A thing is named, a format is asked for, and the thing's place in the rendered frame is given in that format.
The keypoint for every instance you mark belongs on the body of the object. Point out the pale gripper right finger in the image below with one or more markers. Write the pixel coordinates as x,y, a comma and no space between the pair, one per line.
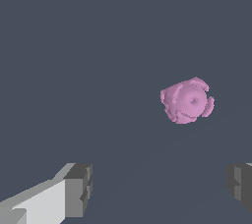
242,182

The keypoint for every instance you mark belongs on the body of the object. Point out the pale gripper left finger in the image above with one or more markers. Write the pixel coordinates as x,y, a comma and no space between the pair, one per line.
49,198

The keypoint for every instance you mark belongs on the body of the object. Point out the pink lumpy round object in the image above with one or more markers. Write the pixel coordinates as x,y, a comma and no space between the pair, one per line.
188,101

